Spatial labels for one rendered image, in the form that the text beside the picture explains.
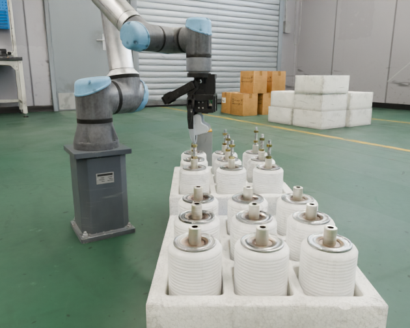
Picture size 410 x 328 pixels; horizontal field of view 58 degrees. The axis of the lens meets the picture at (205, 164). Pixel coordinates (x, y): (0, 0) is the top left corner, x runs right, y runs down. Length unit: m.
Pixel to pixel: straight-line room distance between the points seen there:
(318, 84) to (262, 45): 3.95
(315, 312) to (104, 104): 0.89
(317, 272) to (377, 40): 6.67
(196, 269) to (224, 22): 6.79
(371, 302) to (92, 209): 0.89
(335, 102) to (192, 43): 3.11
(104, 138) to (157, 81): 5.36
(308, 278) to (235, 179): 0.53
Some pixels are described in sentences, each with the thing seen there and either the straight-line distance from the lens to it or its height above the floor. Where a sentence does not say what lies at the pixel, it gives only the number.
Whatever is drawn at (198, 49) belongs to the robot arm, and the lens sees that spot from 1.09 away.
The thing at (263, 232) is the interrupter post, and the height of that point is 0.28.
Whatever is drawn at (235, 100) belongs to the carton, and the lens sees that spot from 5.21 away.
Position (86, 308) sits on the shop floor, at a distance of 0.98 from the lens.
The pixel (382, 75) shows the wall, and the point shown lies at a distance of 7.10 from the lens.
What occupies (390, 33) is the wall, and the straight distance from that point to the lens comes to 7.09.
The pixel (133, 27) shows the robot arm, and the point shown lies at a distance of 1.06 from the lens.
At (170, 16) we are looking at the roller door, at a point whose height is 1.51.
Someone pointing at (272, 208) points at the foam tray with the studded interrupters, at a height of 0.14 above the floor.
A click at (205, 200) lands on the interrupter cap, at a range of 0.86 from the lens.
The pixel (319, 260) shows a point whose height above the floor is 0.24.
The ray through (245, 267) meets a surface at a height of 0.22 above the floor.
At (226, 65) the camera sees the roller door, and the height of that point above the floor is 0.73.
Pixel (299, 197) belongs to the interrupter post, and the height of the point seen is 0.26.
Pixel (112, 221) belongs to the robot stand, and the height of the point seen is 0.05.
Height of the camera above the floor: 0.54
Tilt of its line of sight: 14 degrees down
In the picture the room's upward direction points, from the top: straight up
